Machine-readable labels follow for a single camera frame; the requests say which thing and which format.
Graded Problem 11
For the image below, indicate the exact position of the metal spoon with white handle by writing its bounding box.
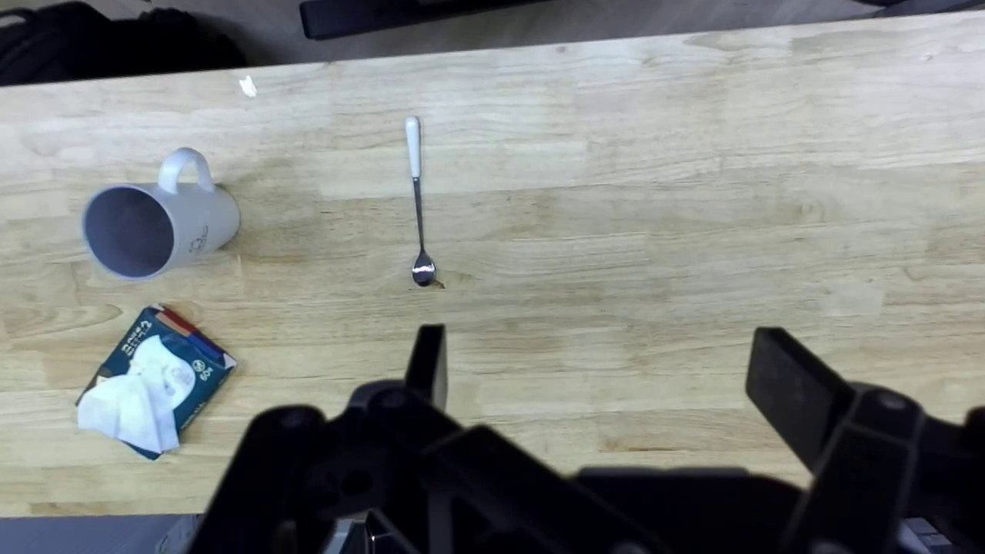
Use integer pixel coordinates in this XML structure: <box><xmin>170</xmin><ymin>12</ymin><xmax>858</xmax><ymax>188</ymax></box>
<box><xmin>402</xmin><ymin>114</ymin><xmax>446</xmax><ymax>292</ymax></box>

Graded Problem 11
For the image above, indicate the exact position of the crumpled white tissue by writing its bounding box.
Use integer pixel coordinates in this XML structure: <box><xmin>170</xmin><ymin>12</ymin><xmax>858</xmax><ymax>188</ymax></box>
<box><xmin>73</xmin><ymin>332</ymin><xmax>199</xmax><ymax>456</ymax></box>

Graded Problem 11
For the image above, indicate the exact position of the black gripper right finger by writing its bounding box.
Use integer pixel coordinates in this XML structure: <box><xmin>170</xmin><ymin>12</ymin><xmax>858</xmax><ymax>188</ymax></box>
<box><xmin>746</xmin><ymin>326</ymin><xmax>858</xmax><ymax>475</ymax></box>

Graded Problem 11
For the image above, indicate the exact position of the white ceramic mug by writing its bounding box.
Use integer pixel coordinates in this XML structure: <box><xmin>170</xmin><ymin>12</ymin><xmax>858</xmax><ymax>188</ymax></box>
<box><xmin>79</xmin><ymin>145</ymin><xmax>244</xmax><ymax>282</ymax></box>

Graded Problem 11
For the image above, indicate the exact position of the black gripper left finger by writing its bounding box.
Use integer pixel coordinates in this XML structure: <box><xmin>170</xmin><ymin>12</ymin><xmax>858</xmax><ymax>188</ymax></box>
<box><xmin>403</xmin><ymin>323</ymin><xmax>451</xmax><ymax>413</ymax></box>

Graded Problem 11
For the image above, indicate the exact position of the dark teal book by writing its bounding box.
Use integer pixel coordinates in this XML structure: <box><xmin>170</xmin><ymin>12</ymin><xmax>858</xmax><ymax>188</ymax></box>
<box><xmin>73</xmin><ymin>304</ymin><xmax>241</xmax><ymax>461</ymax></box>

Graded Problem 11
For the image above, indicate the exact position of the black bulky object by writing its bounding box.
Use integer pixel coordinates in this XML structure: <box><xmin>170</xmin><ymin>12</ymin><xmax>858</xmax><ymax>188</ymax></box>
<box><xmin>0</xmin><ymin>0</ymin><xmax>250</xmax><ymax>88</ymax></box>

